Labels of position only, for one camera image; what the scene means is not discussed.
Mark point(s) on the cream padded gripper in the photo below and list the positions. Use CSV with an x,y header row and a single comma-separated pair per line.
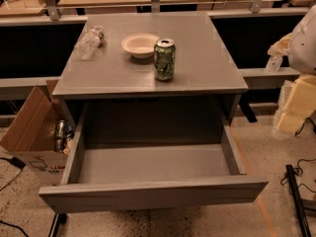
x,y
303,46

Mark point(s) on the grey top drawer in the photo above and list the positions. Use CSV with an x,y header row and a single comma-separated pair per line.
x,y
146,160

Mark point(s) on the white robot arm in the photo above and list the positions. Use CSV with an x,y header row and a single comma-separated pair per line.
x,y
299,47

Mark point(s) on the small clear sanitizer bottle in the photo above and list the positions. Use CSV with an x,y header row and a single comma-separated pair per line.
x,y
274,63

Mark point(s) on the green soda can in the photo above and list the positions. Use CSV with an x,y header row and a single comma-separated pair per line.
x,y
164,59

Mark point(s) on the black bar on floor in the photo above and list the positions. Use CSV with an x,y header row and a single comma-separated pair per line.
x,y
300,212

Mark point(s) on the white paper bowl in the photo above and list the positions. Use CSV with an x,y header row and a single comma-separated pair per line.
x,y
139,45

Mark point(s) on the clear plastic bottle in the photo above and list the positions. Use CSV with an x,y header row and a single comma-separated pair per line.
x,y
90,41

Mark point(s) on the silver can in box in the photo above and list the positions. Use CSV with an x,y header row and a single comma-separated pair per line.
x,y
59,135

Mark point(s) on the cardboard box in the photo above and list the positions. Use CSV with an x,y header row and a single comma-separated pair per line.
x,y
30,137

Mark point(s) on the black cabinet foot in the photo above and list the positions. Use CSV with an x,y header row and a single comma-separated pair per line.
x,y
58,219

